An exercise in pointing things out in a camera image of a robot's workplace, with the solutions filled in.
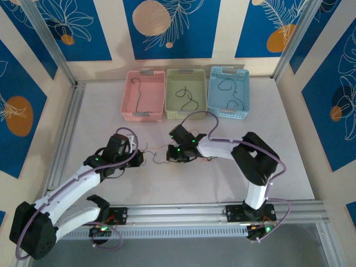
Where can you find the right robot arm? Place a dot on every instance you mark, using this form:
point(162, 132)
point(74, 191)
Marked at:
point(250, 155)

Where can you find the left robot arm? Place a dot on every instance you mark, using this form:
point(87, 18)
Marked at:
point(69, 183)

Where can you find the pink plastic basket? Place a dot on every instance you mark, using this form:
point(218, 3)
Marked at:
point(150, 94)

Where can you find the green plastic basket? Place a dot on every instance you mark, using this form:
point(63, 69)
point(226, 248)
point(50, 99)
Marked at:
point(172, 83)

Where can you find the blue plastic basket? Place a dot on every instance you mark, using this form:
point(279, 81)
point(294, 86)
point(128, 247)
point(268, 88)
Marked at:
point(239, 83)

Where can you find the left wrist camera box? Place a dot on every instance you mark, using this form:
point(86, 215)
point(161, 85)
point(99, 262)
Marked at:
point(132, 140)

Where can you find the aluminium frame side rail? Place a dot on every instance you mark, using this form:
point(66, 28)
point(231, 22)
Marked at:
point(71, 116)

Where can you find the aluminium frame cross rail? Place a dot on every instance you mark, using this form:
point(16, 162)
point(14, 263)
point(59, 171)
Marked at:
point(178, 214)

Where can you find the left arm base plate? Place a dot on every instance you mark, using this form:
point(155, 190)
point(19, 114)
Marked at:
point(119, 215)

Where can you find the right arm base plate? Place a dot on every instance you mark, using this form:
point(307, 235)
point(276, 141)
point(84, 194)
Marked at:
point(233, 212)

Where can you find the aluminium frame post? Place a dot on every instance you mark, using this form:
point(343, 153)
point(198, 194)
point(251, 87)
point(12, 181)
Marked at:
point(49, 40)
point(297, 39)

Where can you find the aluminium frame leg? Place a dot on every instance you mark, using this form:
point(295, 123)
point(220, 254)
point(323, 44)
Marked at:
point(328, 244)

